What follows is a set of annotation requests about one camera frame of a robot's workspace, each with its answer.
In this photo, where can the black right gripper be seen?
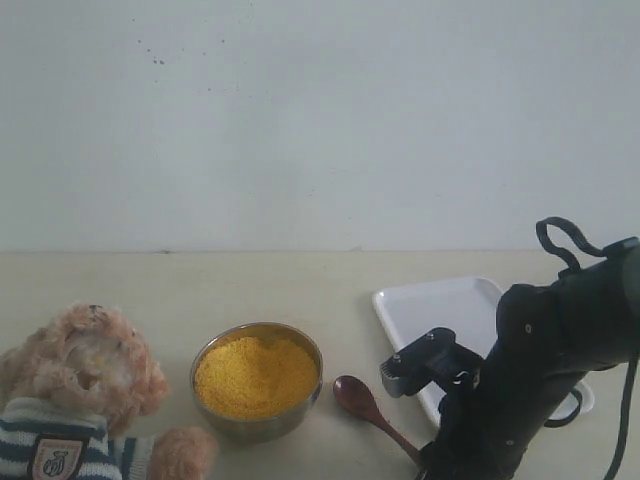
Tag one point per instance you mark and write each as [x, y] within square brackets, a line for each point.
[493, 406]

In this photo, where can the dark wooden spoon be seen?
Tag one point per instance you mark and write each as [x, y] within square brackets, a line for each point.
[355, 397]

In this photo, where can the teddy bear striped sweater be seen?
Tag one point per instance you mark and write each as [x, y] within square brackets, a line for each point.
[71, 391]

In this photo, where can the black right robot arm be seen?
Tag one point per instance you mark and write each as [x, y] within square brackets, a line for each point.
[548, 339]

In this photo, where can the white rectangular tray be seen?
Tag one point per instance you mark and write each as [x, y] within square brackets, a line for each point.
[466, 305]

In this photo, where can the steel bowl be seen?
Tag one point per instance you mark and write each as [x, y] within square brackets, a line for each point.
[248, 432]

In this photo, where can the yellow millet grains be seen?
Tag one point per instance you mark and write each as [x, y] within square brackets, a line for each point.
[257, 372]

